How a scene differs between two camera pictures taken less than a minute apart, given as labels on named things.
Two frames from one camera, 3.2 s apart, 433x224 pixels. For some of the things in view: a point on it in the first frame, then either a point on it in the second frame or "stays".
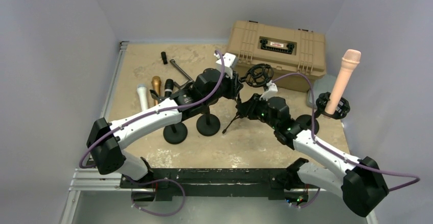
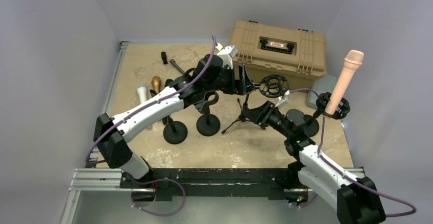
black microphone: (168, 87) stays
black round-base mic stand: (208, 124) stays
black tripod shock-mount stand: (258, 75) to (271, 86)
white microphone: (142, 92) stays
